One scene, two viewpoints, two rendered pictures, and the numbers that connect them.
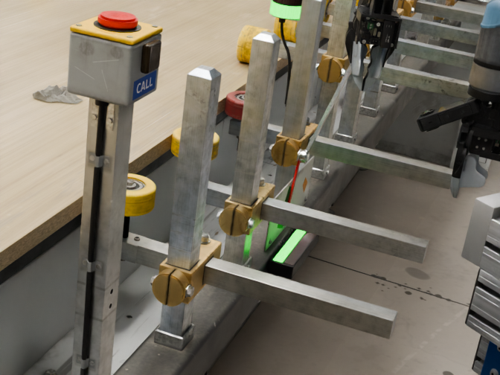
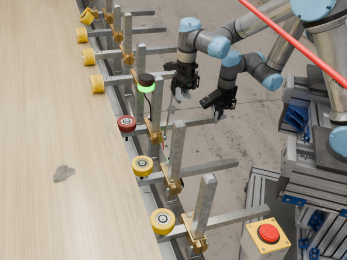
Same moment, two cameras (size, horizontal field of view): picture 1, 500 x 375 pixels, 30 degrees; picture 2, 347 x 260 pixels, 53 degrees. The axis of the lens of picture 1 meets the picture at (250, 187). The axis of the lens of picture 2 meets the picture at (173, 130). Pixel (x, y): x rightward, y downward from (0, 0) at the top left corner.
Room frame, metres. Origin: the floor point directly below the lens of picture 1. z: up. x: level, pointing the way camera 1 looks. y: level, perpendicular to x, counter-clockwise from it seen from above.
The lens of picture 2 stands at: (0.73, 0.59, 1.83)
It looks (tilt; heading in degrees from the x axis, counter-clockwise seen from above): 40 degrees down; 320
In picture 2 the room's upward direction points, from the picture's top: 6 degrees clockwise
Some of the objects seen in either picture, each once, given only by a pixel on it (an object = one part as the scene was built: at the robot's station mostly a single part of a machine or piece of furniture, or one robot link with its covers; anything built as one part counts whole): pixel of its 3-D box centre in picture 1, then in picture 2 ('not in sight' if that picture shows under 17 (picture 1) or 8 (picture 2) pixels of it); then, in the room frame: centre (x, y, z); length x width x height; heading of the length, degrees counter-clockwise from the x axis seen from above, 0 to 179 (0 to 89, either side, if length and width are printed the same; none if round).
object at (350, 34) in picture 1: (359, 39); (176, 85); (1.64, -0.15, 1.07); 0.05 x 0.02 x 0.09; 93
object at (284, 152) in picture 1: (293, 143); (152, 130); (1.66, -0.07, 0.85); 0.14 x 0.06 x 0.05; 163
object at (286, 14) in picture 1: (286, 8); (145, 85); (1.66, -0.02, 1.10); 0.06 x 0.06 x 0.02
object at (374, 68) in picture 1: (376, 69); (185, 94); (1.62, -0.19, 1.02); 0.06 x 0.03 x 0.09; 3
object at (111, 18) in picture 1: (117, 23); (268, 233); (0.91, 0.15, 1.22); 0.04 x 0.04 x 0.02
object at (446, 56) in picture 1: (389, 42); (135, 51); (2.14, -0.27, 0.95); 0.50 x 0.04 x 0.04; 73
